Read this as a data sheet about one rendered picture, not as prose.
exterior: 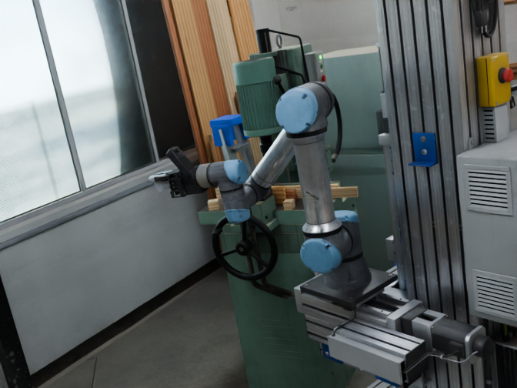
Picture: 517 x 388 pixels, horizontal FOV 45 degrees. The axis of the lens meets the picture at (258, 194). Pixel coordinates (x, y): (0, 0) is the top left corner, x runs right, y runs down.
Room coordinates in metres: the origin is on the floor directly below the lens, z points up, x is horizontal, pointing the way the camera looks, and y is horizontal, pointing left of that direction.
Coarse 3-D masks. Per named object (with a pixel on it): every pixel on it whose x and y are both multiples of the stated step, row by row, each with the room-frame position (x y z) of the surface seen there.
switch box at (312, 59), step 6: (306, 54) 2.81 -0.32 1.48; (312, 54) 2.79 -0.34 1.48; (318, 54) 2.81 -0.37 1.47; (306, 60) 2.81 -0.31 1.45; (312, 60) 2.79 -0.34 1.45; (318, 60) 2.81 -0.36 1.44; (312, 66) 2.79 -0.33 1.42; (318, 66) 2.80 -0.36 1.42; (324, 66) 2.86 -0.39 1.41; (312, 72) 2.80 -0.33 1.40; (318, 72) 2.79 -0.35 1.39; (324, 72) 2.85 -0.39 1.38; (306, 78) 2.81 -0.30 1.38; (312, 78) 2.80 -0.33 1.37; (318, 78) 2.79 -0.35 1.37
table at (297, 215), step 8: (296, 200) 2.54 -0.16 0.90; (336, 200) 2.47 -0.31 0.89; (280, 208) 2.47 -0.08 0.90; (296, 208) 2.43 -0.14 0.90; (336, 208) 2.46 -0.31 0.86; (200, 216) 2.63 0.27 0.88; (208, 216) 2.61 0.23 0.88; (216, 216) 2.59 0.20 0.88; (280, 216) 2.44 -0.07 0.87; (288, 216) 2.42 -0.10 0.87; (296, 216) 2.41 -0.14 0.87; (304, 216) 2.39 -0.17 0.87; (208, 224) 2.61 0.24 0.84; (232, 224) 2.46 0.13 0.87; (272, 224) 2.40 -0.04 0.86
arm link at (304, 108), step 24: (288, 96) 1.67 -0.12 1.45; (312, 96) 1.67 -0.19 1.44; (288, 120) 1.67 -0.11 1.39; (312, 120) 1.64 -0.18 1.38; (312, 144) 1.68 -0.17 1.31; (312, 168) 1.67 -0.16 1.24; (312, 192) 1.68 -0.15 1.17; (312, 216) 1.68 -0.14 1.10; (312, 240) 1.66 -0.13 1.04; (336, 240) 1.67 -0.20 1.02; (312, 264) 1.67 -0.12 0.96; (336, 264) 1.64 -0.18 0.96
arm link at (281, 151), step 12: (324, 84) 1.78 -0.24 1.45; (276, 144) 1.88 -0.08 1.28; (288, 144) 1.85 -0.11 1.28; (264, 156) 1.92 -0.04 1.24; (276, 156) 1.88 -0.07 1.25; (288, 156) 1.87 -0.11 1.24; (264, 168) 1.90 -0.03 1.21; (276, 168) 1.89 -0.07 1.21; (252, 180) 1.93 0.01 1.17; (264, 180) 1.91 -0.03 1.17; (264, 192) 1.93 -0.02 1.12
